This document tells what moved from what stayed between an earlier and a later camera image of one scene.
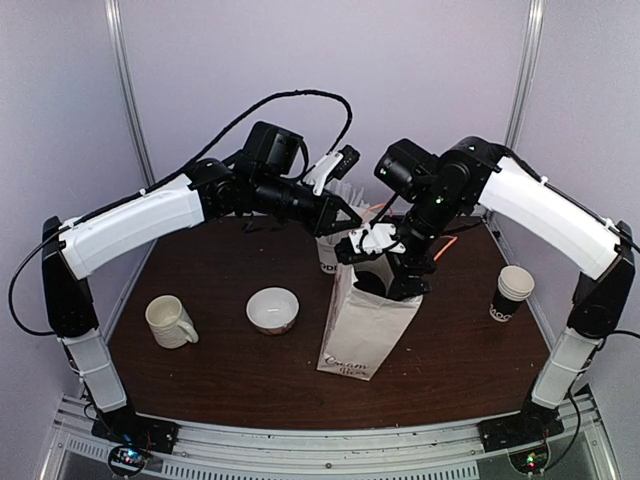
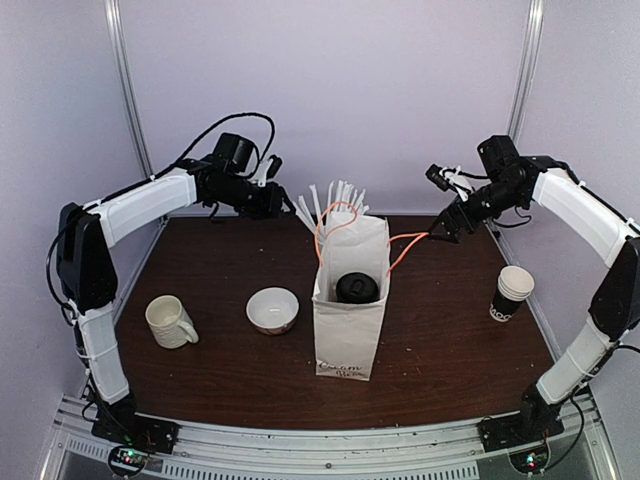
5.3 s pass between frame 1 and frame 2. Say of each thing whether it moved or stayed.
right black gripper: moved
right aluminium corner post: stayed
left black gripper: moved
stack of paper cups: stayed
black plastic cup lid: moved
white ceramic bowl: stayed
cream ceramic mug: stayed
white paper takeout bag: moved
